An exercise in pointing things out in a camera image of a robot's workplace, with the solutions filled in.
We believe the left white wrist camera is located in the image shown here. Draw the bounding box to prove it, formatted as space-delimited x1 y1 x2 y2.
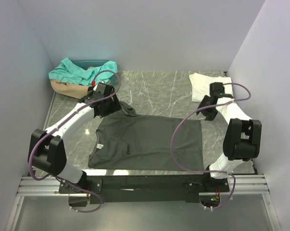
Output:
93 82 115 97

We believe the folded white t shirt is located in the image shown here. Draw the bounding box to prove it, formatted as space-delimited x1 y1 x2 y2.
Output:
189 73 232 103

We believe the teal plastic basket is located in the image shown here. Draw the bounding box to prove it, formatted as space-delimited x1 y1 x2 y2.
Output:
71 59 118 95

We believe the tan t shirt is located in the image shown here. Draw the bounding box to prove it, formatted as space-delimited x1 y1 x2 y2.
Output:
50 79 97 99

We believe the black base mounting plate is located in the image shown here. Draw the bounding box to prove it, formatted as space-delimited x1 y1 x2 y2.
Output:
59 173 229 204

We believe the teal t shirt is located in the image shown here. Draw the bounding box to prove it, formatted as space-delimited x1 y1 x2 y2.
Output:
49 58 118 88

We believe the dark grey t shirt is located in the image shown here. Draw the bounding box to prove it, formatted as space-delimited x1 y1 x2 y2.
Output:
88 102 204 171

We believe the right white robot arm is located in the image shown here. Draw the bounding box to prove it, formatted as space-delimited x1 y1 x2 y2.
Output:
196 93 262 192

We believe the aluminium rail frame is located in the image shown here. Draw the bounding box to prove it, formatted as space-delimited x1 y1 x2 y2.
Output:
5 174 281 231

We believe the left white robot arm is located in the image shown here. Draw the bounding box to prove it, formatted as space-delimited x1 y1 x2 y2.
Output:
28 91 121 193

